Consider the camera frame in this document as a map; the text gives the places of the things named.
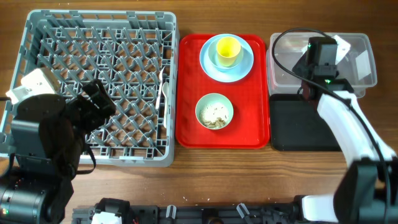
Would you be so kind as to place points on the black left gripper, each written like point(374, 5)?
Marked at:
point(92, 119)

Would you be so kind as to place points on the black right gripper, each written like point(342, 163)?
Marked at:
point(298, 66)

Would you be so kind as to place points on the white plastic spoon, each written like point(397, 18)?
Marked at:
point(165, 92)

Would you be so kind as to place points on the mint green bowl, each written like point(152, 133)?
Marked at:
point(210, 99)

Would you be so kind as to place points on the rice and food scraps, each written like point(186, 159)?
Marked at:
point(214, 116)

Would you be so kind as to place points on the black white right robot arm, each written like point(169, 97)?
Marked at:
point(368, 191)

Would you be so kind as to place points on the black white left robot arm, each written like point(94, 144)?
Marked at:
point(48, 139)

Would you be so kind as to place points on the black waste tray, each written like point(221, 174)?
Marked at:
point(296, 126)

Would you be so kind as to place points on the grey dishwasher rack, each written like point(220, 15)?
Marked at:
point(125, 50)

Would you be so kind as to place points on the clear plastic bin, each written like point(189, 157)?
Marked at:
point(358, 66)

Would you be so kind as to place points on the light blue plate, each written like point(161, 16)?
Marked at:
point(234, 74)

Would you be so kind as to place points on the metal fork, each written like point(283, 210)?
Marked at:
point(157, 103)

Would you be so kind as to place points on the yellow plastic cup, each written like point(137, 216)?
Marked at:
point(228, 49)

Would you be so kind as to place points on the red plastic tray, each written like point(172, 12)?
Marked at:
point(249, 127)

